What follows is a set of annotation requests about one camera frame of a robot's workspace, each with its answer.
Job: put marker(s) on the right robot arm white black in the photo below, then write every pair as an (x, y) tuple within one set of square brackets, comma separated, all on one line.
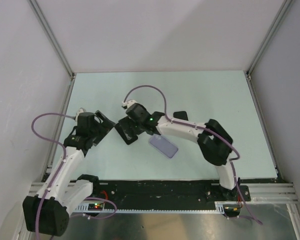
[(215, 143)]

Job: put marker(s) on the black phone case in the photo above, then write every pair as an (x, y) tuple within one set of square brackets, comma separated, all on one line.
[(181, 115)]

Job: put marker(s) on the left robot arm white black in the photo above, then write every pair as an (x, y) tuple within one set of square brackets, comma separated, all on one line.
[(48, 211)]

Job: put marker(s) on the right aluminium frame post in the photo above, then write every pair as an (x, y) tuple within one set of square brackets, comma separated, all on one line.
[(270, 34)]

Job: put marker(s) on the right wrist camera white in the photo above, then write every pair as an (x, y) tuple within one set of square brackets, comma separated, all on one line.
[(126, 104)]

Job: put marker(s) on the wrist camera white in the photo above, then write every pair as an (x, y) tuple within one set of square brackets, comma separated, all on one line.
[(126, 104), (79, 111)]

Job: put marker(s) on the aluminium frame post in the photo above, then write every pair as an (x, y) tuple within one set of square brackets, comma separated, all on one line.
[(270, 34), (38, 12)]

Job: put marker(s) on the right controller board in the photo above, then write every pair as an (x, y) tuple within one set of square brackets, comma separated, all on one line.
[(231, 211)]

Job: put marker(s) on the controller board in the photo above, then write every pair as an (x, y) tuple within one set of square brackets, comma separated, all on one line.
[(95, 206), (231, 211)]

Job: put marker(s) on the lilac phone case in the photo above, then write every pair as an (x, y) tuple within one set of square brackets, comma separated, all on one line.
[(163, 145)]

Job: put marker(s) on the left controller board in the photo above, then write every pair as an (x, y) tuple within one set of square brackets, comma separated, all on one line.
[(95, 206)]

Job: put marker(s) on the left aluminium frame post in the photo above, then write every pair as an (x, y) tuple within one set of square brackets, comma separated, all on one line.
[(38, 12)]

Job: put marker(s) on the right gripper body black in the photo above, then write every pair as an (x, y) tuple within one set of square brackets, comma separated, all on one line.
[(140, 124)]

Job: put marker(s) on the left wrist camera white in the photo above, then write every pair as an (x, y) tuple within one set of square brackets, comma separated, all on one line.
[(79, 111)]

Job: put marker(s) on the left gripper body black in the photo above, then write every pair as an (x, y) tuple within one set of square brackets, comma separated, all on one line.
[(93, 130)]

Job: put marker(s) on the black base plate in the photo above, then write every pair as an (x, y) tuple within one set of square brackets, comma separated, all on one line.
[(167, 195)]

